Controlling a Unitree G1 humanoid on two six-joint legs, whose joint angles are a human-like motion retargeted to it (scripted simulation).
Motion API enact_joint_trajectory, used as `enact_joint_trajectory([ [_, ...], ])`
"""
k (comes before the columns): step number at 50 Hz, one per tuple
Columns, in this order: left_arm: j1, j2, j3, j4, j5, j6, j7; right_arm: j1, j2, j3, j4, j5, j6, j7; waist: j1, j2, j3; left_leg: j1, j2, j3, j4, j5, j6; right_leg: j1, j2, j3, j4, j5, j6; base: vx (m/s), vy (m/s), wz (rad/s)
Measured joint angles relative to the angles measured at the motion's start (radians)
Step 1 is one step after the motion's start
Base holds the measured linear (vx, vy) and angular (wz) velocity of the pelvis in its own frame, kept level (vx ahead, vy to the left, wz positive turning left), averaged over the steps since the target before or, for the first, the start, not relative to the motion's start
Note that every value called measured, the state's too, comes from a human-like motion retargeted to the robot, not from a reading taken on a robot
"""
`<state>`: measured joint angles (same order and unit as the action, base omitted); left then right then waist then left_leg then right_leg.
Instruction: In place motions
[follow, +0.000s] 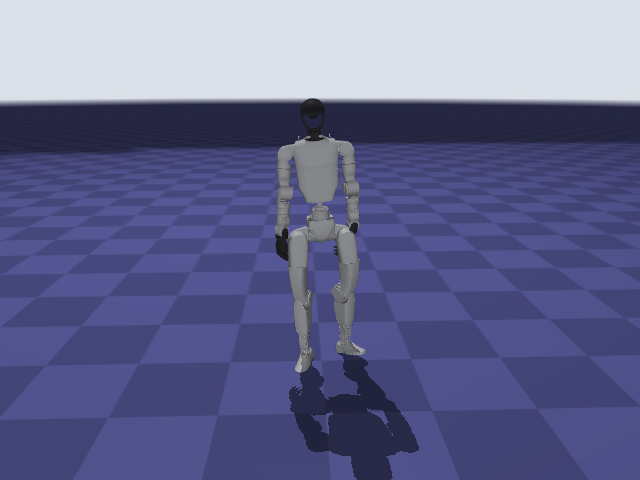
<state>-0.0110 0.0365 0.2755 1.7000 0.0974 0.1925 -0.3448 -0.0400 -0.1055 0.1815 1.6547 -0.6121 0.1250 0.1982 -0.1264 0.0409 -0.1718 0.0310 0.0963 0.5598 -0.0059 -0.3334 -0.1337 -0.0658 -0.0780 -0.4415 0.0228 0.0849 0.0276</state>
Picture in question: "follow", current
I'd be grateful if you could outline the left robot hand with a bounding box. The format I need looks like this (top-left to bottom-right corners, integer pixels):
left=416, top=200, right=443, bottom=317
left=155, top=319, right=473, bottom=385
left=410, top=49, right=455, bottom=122
left=334, top=222, right=358, bottom=256

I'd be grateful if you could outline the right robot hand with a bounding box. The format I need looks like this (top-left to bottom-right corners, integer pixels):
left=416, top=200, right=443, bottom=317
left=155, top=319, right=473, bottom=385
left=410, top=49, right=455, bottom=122
left=276, top=228, right=288, bottom=261

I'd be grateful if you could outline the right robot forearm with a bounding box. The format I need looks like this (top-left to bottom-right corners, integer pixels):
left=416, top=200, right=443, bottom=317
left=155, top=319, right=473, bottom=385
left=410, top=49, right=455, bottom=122
left=275, top=187, right=290, bottom=237

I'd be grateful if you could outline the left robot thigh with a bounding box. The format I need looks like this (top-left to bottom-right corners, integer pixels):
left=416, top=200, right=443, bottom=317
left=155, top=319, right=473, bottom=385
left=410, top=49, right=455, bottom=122
left=331, top=224, right=360, bottom=302

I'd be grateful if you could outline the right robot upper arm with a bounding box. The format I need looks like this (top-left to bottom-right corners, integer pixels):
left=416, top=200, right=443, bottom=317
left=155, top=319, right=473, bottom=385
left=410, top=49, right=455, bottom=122
left=277, top=144, right=295, bottom=200

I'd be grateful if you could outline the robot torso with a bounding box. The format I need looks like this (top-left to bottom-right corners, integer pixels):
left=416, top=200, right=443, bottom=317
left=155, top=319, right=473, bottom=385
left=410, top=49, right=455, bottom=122
left=294, top=134, right=339, bottom=242

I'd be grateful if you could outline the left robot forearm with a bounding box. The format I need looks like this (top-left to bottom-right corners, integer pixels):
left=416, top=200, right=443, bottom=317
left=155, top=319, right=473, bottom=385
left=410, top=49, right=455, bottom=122
left=345, top=183, right=360, bottom=229

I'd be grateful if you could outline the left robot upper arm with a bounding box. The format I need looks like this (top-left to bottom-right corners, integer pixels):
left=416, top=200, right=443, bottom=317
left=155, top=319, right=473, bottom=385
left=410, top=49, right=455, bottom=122
left=336, top=141, right=359, bottom=196

